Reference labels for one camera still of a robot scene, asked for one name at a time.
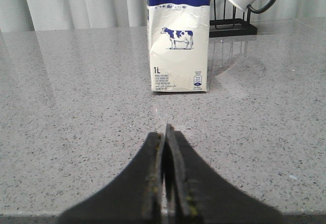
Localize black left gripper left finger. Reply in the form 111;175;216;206
56;132;164;223

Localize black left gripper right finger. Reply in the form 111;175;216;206
165;125;282;223

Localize blue white milk carton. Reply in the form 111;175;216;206
147;0;210;92

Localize white pleated curtain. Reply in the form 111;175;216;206
1;0;325;32

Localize black wire mug rack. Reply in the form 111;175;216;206
209;0;257;38

